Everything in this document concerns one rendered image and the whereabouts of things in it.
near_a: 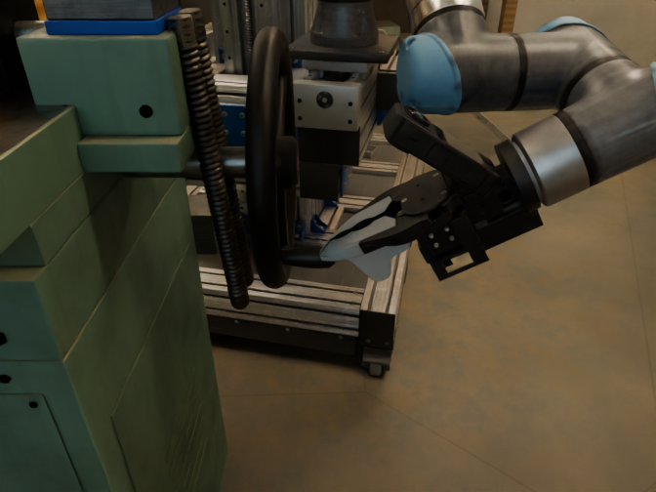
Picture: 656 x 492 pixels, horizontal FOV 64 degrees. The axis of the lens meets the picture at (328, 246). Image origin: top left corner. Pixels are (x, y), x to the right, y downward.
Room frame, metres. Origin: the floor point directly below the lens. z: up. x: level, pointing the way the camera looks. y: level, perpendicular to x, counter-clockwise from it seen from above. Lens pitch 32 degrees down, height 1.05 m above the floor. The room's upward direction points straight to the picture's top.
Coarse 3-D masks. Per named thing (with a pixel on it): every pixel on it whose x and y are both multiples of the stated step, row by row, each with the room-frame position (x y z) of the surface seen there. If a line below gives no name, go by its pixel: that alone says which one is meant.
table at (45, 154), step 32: (0, 96) 0.51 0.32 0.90; (32, 96) 0.51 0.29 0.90; (0, 128) 0.42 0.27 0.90; (32, 128) 0.42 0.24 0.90; (64, 128) 0.45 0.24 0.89; (0, 160) 0.35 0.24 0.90; (32, 160) 0.39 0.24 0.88; (64, 160) 0.44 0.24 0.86; (96, 160) 0.46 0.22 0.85; (128, 160) 0.46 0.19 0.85; (160, 160) 0.46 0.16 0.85; (0, 192) 0.34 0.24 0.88; (32, 192) 0.38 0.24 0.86; (0, 224) 0.33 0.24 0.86
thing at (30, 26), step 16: (0, 0) 0.54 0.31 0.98; (16, 0) 0.56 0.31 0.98; (32, 0) 0.59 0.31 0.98; (0, 16) 0.53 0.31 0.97; (16, 16) 0.56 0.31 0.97; (32, 16) 0.59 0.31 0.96; (0, 32) 0.52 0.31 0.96; (16, 32) 0.54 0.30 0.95; (0, 48) 0.51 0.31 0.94; (16, 48) 0.54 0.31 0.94; (0, 64) 0.51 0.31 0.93; (16, 64) 0.53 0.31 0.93; (0, 80) 0.51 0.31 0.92; (16, 80) 0.52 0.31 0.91
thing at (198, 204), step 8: (192, 200) 0.84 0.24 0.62; (200, 200) 0.84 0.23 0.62; (192, 208) 0.81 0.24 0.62; (200, 208) 0.81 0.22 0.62; (208, 208) 0.81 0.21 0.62; (192, 216) 0.78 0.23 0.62; (200, 216) 0.78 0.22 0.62; (208, 216) 0.78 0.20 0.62; (192, 224) 0.78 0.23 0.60; (200, 224) 0.78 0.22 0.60; (208, 224) 0.78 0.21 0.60; (200, 232) 0.78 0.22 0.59; (208, 232) 0.78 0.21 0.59; (200, 240) 0.78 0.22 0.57; (208, 240) 0.78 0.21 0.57; (216, 240) 0.79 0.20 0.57; (200, 248) 0.78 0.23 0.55; (208, 248) 0.78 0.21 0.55; (216, 248) 0.78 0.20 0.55
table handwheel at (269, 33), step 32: (256, 64) 0.49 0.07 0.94; (288, 64) 0.64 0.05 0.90; (256, 96) 0.46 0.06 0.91; (288, 96) 0.67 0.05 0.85; (256, 128) 0.44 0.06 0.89; (288, 128) 0.68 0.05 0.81; (192, 160) 0.55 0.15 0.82; (224, 160) 0.55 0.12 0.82; (256, 160) 0.43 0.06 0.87; (288, 160) 0.53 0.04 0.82; (256, 192) 0.42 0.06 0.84; (288, 192) 0.65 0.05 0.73; (256, 224) 0.42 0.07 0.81; (288, 224) 0.61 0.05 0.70; (256, 256) 0.42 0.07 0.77
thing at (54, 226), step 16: (80, 176) 0.46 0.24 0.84; (96, 176) 0.49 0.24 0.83; (112, 176) 0.52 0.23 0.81; (64, 192) 0.42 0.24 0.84; (80, 192) 0.45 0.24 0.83; (96, 192) 0.48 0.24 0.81; (48, 208) 0.39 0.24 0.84; (64, 208) 0.41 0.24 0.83; (80, 208) 0.44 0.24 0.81; (32, 224) 0.37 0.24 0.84; (48, 224) 0.38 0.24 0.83; (64, 224) 0.41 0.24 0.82; (16, 240) 0.36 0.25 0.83; (32, 240) 0.36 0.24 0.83; (48, 240) 0.38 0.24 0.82; (64, 240) 0.40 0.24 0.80; (0, 256) 0.36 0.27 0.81; (16, 256) 0.36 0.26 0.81; (32, 256) 0.36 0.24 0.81; (48, 256) 0.37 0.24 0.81
